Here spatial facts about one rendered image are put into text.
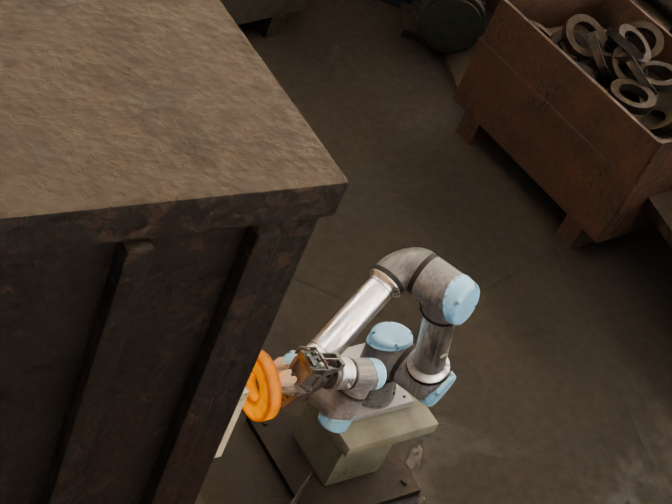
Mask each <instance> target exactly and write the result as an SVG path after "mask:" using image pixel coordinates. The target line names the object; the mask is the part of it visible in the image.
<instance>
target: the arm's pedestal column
mask: <svg viewBox="0 0 672 504"><path fill-rule="evenodd" d="M246 421H247V423H248V425H249V426H250V428H251V430H252V431H253V433H254V435H255V436H256V438H257V440H258V441H259V443H260V445H261V446H262V448H263V450H264V451H265V453H266V455H267V456H268V458H269V460H270V461H271V463H272V465H273V467H274V468H275V470H276V472H277V473H278V475H279V477H280V478H281V480H282V482H283V483H284V485H285V487H286V488H287V490H288V492H289V493H290V495H291V497H292V498H294V497H295V495H296V494H297V492H298V491H299V489H300V488H301V486H302V485H303V483H304V482H305V480H306V479H307V477H308V476H309V474H310V473H311V472H313V473H312V475H311V477H310V479H309V481H308V483H307V484H306V486H305V488H304V490H303V492H302V494H301V496H300V498H299V500H298V503H299V504H387V503H390V502H393V501H396V500H400V499H403V498H406V497H409V496H412V495H415V494H418V493H419V492H420V491H421V488H420V487H419V485H418V484H417V482H416V481H415V479H414V478H413V476H412V475H411V473H410V472H409V470H408V469H407V467H406V466H405V464H404V463H403V461H402V460H401V458H400V457H399V455H398V454H397V452H396V451H395V449H394V448H393V446H392V445H393V444H390V445H387V446H383V447H380V448H376V449H373V450H369V451H366V452H362V453H359V454H356V455H352V456H349V457H344V455H343V453H342V452H341V450H340V449H339V447H338V446H337V444H336V442H335V441H334V439H333V438H332V436H331V435H330V433H329V431H328V430H327V429H325V428H324V427H323V426H322V425H321V423H320V422H319V420H318V414H317V413H316V411H315V409H314V408H313V406H312V405H311V403H310V402H309V401H307V402H303V403H299V404H296V405H295V406H293V407H292V408H290V409H289V410H287V411H284V410H283V409H282V408H280V410H279V412H278V414H277V415H276V416H275V417H274V418H273V419H270V420H266V421H262V422H256V421H253V420H251V419H250V418H249V417H247V419H246Z"/></svg>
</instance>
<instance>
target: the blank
mask: <svg viewBox="0 0 672 504"><path fill-rule="evenodd" d="M256 379H257V382H258V386H259V391H258V389H257V385H256ZM246 388H247V390H248V391H249V394H248V396H247V399H246V401H245V403H244V405H243V408H242V409H243V411H244V412H245V414H246V415H247V416H248V417H249V418H250V419H251V420H253V421H256V422H262V421H266V420H270V419H273V418H274V417H275V416H276V415H277V414H278V412H279V410H280V407H281V402H282V388H281V381H280V377H279V374H278V371H277V368H276V366H275V364H274V362H273V360H272V359H271V357H270V356H269V355H268V354H267V353H266V352H265V351H264V350H261V352H260V354H259V356H258V359H257V361H256V363H255V366H254V368H253V370H252V372H251V375H250V377H249V379H248V382H247V384H246Z"/></svg>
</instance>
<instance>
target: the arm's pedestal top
mask: <svg viewBox="0 0 672 504"><path fill-rule="evenodd" d="M409 395H410V396H411V397H412V399H413V400H414V402H413V404H412V405H411V406H410V407H407V408H403V409H399V410H395V411H392V412H388V413H384V414H380V415H377V416H373V417H369V418H365V419H362V420H358V421H354V422H351V424H350V425H349V426H348V428H347V429H346V430H345V432H342V433H334V432H331V431H329V430H328V431H329V433H330V435H331V436H332V438H333V439H334V441H335V442H336V444H337V446H338V447H339V449H340V450H341V452H342V453H343V455H344V457H349V456H352V455H356V454H359V453H362V452H366V451H369V450H373V449H376V448H380V447H383V446H387V445H390V444H394V443H397V442H401V441H404V440H408V439H411V438H415V437H418V436H422V435H425V434H429V433H432V432H434V431H435V430H436V428H437V426H438V425H439V423H438V422H437V420H436V419H435V418H434V416H433V415H432V413H431V412H430V410H429V409H428V408H427V406H426V405H424V404H423V403H421V402H419V401H418V400H417V399H416V398H415V397H413V396H412V395H411V394H409Z"/></svg>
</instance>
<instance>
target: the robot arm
mask: <svg viewBox="0 0 672 504"><path fill-rule="evenodd" d="M404 291H408V293H410V294H411V295H413V296H414V297H415V298H417V299H418V300H419V301H420V305H419V308H420V313H421V315H422V316H423V318H422V323H421V327H420V331H419V336H418V340H417V345H415V344H413V335H412V333H411V331H410V330H409V329H408V328H407V327H405V326H404V325H402V324H399V323H396V322H381V323H378V324H377V325H375V326H374V327H373V328H372V330H371V332H370V334H369V335H368V336H367V339H366V343H365V345H364V348H363V350H362V353H361V355H360V357H341V356H340V355H341V354H342V353H343V352H344V351H345V350H346V348H347V347H348V346H349V345H350V344H351V343H352V342H353V341H354V340H355V339H356V337H357V336H358V335H359V334H360V333H361V332H362V331H363V330H364V329H365V327H366V326H367V325H368V324H369V323H370V322H371V321H372V320H373V319H374V317H375V316H376V315H377V314H378V313H379V312H380V311H381V310H382V309H383V307H384V306H385V305H386V304H387V303H388V302H389V301H390V300H391V299H392V298H393V297H399V296H400V295H401V294H402V293H403V292H404ZM479 295H480V290H479V286H478V285H477V284H476V283H475V282H474V281H473V280H472V279H471V278H470V277H469V276H467V275H465V274H463V273H462V272H460V271H459V270H457V269H456V268H455V267H453V266H452V265H450V264H449V263H447V262H446V261H445V260H443V259H442V258H440V257H439V256H438V255H436V254H435V253H434V252H432V251H431V250H428V249H425V248H421V247H410V248H404V249H401V250H398V251H395V252H393V253H391V254H389V255H387V256H386V257H384V258H383V259H381V260H380V261H379V262H378V263H376V265H375V266H374V267H373V268H372V269H371V270H370V277H369V278H368V280H367V281H366V282H365V283H364V284H363V285H362V286H361V287H360V288H359V289H358V290H357V292H356V293H355V294H354V295H353V296H352V297H351V298H350V299H349V300H348V301H347V303H346V304H345V305H344V306H343V307H342V308H341V309H340V310H339V311H338V312H337V313H336V315H335V316H334V317H333V318H332V319H331V320H330V321H329V322H328V323H327V324H326V326H325V327H324V328H323V329H322V330H321V331H320V332H319V333H318V334H317V335H316V336H315V338H314V339H313V340H312V341H311V342H310V343H309V344H308V345H307V346H299V347H298V349H297V350H296V351H294V350H291V351H289V352H288V353H287V354H285V355H284V356H283V357H278V358H276V359H275V360H274V361H273V362H274V364H275V366H276V368H277V371H278V374H279V377H280V381H281V388H282V402H281V408H282V409H283V410H284V411H287V410H289V409H290V408H292V407H293V406H295V405H296V404H298V403H299V402H301V401H303V400H304V399H307V400H308V401H309V402H310V403H311V404H312V405H314V406H315V407H316V408H317V409H319V410H320V412H319V416H318V420H319V422H320V423H321V425H322V426H323V427H324V428H325V429H327V430H329V431H331V432H334V433H342V432H345V430H346V429H347V428H348V426H349V425H350V424H351V422H352V421H353V420H354V418H355V415H356V413H357V411H358V410H359V408H360V406H363V407H366V408H370V409H381V408H385V407H387V406H389V405H390V404H391V403H392V401H393V399H394V397H395V395H396V384H398V385H399V386H400V387H402V388H403V389H404V390H405V391H407V392H408V393H409V394H411V395H412V396H413V397H415V398H416V399H417V400H418V401H419V402H421V403H423V404H424V405H426V406H428V407H431V406H433V405H434V404H436V403H437V402H438V401H439V400H440V399H441V398H442V396H443V395H444V394H445V393H446V392H447V391H448V389H449V388H450V387H451V385H452V384H453V383H454V381H455V379H456V375H455V374H454V373H453V371H450V362H449V359H448V357H447V355H448V352H449V348H450V344H451V341H452V337H453V333H454V330H455V326H456V325H461V324H462V323H464V322H465V321H466V320H467V319H468V318H469V317H470V315H471V314H472V312H473V311H474V309H475V305H477V303H478V300H479ZM303 348H305V349H304V350H302V349H303Z"/></svg>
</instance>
